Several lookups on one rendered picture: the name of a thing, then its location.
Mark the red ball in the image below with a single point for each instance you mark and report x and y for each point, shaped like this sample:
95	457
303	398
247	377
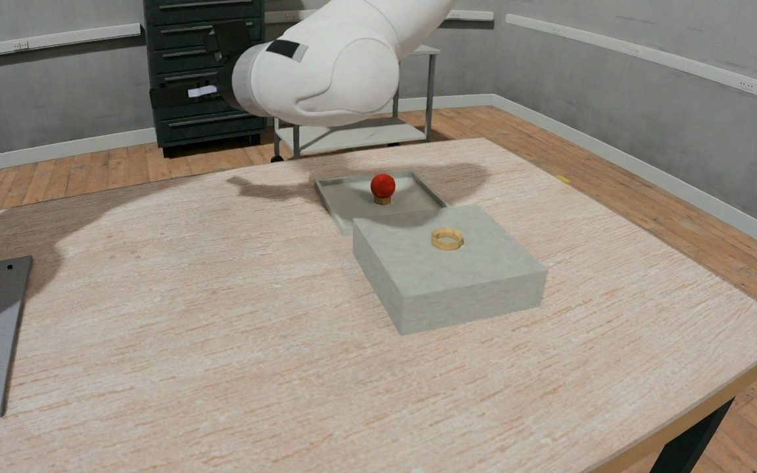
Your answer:
383	185

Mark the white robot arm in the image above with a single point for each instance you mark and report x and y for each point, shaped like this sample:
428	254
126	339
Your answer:
332	68

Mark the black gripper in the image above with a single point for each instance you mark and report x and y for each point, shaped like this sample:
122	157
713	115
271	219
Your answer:
219	88

